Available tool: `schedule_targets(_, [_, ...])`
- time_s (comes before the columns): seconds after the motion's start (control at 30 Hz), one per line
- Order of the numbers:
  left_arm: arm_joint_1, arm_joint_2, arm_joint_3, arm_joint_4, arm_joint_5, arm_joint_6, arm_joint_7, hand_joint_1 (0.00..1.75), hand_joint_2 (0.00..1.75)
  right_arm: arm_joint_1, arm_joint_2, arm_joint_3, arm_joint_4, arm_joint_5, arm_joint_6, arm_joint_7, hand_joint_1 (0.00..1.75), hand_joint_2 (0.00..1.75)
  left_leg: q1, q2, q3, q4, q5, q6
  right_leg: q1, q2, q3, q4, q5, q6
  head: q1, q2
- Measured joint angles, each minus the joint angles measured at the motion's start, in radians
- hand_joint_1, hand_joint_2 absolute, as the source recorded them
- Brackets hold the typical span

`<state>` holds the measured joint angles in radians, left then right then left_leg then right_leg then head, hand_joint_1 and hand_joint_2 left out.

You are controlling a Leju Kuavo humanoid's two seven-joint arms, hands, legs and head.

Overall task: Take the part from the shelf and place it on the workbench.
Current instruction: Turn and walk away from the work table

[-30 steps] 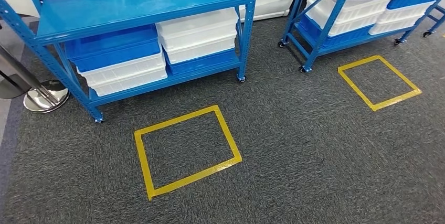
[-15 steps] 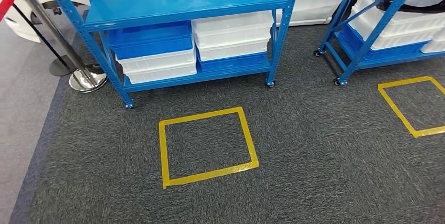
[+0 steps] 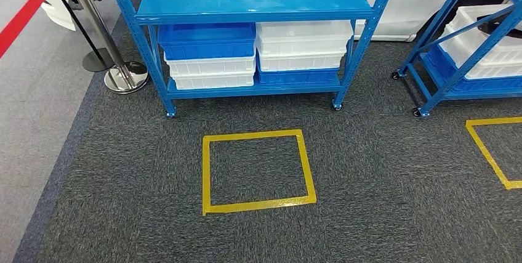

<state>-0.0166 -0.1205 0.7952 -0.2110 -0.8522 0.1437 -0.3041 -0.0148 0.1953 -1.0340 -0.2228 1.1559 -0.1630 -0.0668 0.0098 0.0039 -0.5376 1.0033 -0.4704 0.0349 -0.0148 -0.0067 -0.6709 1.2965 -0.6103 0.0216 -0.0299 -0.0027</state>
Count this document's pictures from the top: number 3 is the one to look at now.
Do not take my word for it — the blue shelf rack on castors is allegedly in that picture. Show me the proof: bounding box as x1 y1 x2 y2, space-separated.
391 0 522 118

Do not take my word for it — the yellow floor tape square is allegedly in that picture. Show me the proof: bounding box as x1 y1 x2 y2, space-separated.
201 129 318 217

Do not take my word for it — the black curved car part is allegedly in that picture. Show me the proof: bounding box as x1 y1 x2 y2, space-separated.
477 13 522 36

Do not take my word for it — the white car with red stripe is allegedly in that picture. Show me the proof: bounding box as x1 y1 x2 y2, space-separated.
20 0 522 44

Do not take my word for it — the red stanchion belt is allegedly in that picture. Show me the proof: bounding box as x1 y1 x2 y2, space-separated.
0 0 64 60

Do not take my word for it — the stanchion with chrome base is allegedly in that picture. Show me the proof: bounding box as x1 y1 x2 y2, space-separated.
61 0 150 95

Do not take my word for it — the black round stanchion base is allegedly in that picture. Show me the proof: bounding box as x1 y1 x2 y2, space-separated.
38 0 116 73

